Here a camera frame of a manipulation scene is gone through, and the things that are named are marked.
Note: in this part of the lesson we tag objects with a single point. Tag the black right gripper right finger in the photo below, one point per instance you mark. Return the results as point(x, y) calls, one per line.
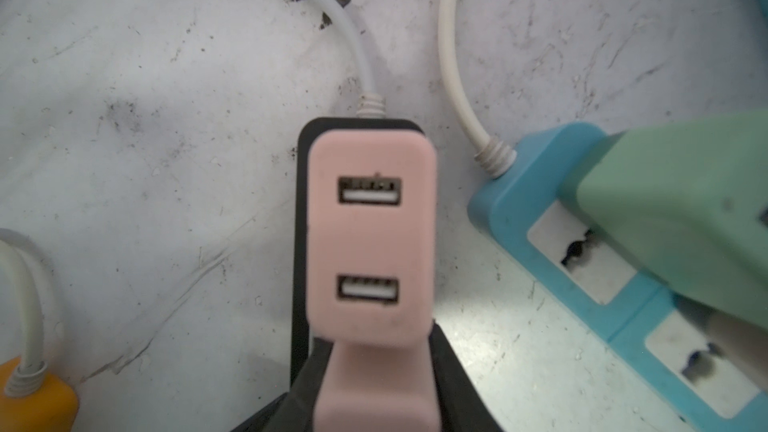
point(460, 405)

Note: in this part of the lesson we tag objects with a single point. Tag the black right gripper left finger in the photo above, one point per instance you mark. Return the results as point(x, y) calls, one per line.
point(293, 411)

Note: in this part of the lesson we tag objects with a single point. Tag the pink usb charger plug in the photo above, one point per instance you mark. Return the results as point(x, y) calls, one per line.
point(371, 237)

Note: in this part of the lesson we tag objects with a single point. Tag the black power strip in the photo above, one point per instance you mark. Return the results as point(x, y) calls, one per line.
point(300, 331)

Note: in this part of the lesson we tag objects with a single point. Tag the beige pink charger plug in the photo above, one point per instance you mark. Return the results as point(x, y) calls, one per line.
point(744, 345)

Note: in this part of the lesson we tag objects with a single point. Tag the orange power strip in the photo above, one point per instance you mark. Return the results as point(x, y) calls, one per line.
point(52, 408)

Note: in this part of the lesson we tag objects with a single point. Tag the green usb charger plug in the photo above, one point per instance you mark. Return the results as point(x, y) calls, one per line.
point(686, 202)

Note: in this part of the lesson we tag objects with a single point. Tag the teal rectangular power strip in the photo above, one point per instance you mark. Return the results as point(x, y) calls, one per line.
point(632, 313)

